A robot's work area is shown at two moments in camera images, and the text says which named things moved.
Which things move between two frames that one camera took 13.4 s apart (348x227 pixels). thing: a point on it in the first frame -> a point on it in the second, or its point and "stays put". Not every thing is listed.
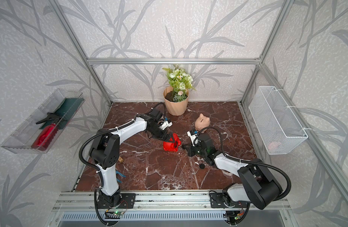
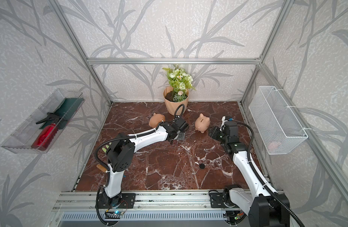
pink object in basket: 272,145 stays put
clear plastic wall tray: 36,133 stays put
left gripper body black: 160,133 -> 180,136
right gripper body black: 196,151 -> 219,135
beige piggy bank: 202,122 stays put
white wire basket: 280,130 stays put
